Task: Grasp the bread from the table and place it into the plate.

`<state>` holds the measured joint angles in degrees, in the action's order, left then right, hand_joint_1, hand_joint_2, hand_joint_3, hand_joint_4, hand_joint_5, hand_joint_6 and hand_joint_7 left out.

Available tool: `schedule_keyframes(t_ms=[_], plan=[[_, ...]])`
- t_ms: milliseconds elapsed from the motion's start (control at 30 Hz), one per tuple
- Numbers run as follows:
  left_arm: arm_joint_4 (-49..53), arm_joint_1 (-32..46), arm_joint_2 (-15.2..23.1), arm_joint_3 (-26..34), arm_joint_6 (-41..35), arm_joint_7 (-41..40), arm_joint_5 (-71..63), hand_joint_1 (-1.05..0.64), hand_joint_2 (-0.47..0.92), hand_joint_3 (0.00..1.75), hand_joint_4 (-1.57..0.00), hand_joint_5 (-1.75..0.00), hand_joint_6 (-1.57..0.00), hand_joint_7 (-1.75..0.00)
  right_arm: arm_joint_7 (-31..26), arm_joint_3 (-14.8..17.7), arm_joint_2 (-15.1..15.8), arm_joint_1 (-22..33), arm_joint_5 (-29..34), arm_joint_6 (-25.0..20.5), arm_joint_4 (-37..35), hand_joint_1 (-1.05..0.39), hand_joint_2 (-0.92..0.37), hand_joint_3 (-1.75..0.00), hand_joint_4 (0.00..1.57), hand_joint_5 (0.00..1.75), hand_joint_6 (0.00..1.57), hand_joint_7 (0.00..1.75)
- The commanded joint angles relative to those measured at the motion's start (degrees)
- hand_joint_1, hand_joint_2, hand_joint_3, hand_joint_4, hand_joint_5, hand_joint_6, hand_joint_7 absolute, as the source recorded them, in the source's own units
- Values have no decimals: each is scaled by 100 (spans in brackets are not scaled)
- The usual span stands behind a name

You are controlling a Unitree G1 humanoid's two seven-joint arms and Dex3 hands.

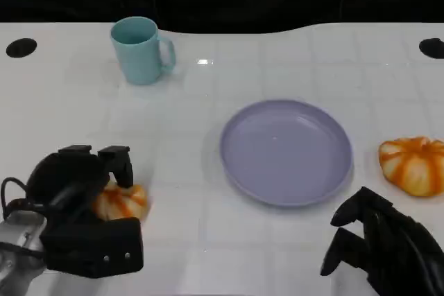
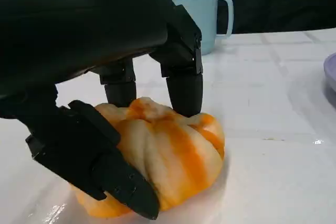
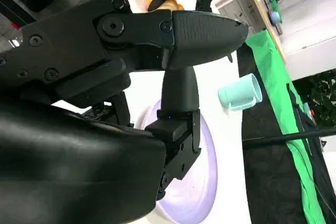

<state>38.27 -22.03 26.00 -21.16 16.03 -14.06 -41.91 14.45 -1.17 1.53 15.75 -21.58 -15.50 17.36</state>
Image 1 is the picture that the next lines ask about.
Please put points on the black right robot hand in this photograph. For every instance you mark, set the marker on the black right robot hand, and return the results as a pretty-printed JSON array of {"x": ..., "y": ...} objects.
[{"x": 399, "y": 251}]

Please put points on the lilac plate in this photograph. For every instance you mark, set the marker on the lilac plate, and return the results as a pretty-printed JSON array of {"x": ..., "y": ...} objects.
[{"x": 286, "y": 154}]

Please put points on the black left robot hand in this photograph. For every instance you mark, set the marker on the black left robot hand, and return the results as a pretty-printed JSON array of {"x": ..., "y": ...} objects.
[{"x": 66, "y": 178}]

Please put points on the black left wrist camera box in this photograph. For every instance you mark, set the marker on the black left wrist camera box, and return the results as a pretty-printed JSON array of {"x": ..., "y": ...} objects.
[{"x": 93, "y": 247}]

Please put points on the pale green mug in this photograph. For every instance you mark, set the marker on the pale green mug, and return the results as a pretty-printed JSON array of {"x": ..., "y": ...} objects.
[{"x": 140, "y": 57}]

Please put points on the orange white toy bread roll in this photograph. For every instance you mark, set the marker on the orange white toy bread roll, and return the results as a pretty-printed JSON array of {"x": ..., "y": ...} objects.
[
  {"x": 416, "y": 167},
  {"x": 126, "y": 200}
]

